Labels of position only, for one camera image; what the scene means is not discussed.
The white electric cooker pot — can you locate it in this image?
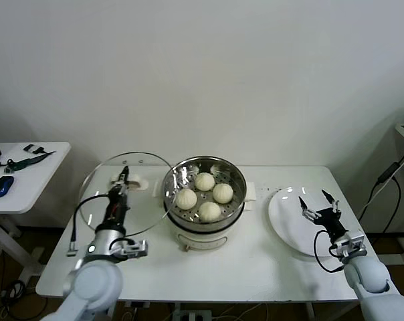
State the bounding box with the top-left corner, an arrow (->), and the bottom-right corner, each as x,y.
162,199 -> 253,252

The white side table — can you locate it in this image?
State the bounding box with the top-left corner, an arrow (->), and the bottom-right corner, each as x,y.
0,142 -> 71,285

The white floor cable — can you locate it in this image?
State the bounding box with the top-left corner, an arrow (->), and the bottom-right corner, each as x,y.
218,303 -> 270,321

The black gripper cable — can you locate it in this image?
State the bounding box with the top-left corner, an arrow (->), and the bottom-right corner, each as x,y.
314,229 -> 345,272
66,193 -> 114,257

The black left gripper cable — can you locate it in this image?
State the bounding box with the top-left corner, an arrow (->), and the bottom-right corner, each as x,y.
66,193 -> 114,257

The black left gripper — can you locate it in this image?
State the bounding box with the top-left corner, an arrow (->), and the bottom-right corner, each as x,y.
103,165 -> 131,231

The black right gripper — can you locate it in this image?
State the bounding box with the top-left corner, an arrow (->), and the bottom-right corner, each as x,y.
298,189 -> 348,241

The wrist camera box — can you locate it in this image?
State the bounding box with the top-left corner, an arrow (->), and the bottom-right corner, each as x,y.
329,230 -> 369,260
116,237 -> 149,258

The black power adapter cable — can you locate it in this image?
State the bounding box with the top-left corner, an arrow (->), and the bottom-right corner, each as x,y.
357,142 -> 404,232

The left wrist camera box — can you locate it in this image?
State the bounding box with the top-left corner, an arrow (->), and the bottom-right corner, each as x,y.
116,237 -> 149,258

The round glass pot lid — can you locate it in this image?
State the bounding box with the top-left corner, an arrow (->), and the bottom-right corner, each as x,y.
78,152 -> 175,239

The white round plate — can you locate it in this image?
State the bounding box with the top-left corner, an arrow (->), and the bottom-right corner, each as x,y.
268,187 -> 350,257

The blue computer mouse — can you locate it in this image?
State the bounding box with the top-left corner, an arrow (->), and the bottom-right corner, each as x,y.
0,175 -> 15,198

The black floor cable bundle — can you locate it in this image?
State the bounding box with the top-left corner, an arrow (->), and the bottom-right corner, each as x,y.
0,280 -> 47,321

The white power strip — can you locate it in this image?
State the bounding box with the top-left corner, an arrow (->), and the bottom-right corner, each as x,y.
173,310 -> 212,321

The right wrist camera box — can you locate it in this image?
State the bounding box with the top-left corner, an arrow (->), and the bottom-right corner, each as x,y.
329,230 -> 369,260

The stainless steel steamer basket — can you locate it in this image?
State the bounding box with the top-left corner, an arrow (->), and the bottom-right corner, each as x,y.
151,155 -> 256,235

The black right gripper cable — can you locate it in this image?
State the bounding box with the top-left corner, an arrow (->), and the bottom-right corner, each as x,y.
314,229 -> 345,272

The white steamed baozi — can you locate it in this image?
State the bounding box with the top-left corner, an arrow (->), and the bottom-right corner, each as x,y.
211,183 -> 234,204
198,201 -> 222,223
175,188 -> 198,211
194,172 -> 215,192

